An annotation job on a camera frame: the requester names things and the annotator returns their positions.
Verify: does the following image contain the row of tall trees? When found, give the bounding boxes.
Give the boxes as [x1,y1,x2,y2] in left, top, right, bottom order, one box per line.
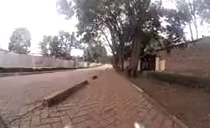
[56,0,210,78]

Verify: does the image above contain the red brick path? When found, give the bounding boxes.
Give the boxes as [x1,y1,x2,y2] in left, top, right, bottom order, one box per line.
[9,68,191,128]

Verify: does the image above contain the dark gate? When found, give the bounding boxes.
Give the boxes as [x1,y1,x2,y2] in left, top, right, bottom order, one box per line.
[139,53,157,72]

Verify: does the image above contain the grey stone kerb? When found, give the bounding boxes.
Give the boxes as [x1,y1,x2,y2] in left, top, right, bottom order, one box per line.
[42,73,99,108]

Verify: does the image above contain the brick paved road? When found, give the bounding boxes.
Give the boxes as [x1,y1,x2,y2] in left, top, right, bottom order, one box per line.
[0,64,113,128]

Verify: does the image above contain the low green plants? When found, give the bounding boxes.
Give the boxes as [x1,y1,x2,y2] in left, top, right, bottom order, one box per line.
[144,70,210,91]

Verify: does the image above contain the bare dirt strip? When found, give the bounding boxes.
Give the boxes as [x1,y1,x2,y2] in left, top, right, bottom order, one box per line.
[117,69,210,128]

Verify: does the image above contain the group of distant trees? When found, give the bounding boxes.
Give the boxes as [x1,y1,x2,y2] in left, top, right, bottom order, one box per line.
[7,27,81,60]

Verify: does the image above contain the cream wall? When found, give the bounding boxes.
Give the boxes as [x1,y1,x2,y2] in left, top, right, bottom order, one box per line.
[122,59,131,70]
[155,55,167,72]

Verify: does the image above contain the long pale wall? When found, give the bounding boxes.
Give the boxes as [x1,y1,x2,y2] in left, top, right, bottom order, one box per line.
[0,49,102,69]

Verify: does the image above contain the brown brick wall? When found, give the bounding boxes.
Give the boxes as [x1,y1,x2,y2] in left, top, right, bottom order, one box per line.
[155,34,210,81]

